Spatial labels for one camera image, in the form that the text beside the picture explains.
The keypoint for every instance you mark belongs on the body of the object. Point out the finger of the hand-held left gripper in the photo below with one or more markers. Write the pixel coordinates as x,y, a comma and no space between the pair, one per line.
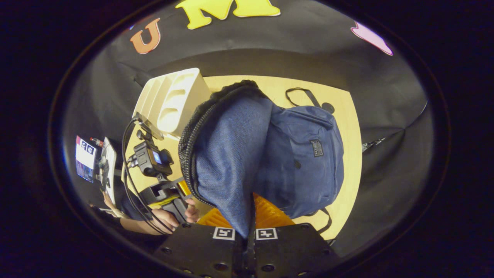
184,188

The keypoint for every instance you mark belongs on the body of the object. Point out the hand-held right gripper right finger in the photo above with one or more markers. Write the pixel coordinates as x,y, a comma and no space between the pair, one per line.
289,249

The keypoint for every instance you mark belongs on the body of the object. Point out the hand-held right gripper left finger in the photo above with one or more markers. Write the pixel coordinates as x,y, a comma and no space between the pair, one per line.
200,249

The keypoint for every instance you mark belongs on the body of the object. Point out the blue schoolbag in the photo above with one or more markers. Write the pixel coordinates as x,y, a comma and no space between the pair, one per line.
231,154

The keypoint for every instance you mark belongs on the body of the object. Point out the white plastic bookshelf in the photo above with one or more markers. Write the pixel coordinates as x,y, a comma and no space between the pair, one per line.
181,100

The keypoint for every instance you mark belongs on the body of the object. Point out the white curved device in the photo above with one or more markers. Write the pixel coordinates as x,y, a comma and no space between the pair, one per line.
109,170

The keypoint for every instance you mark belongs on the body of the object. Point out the white and blue printed board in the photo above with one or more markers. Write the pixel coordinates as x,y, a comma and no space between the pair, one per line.
85,158

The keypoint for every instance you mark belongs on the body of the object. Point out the black backdrop cloth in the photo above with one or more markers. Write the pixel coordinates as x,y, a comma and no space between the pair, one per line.
308,58

